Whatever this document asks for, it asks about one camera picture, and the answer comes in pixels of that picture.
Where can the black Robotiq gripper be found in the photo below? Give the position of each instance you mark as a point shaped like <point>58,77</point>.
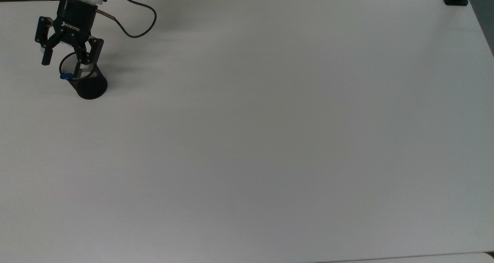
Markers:
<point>75,20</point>

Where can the white adjacent table edge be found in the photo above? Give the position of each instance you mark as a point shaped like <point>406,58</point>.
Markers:
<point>417,258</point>

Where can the blue white whiteboard marker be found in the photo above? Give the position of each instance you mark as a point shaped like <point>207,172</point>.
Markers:
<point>66,76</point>

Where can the black mesh pen cup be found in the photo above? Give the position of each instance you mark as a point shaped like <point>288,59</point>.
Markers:
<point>92,88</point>

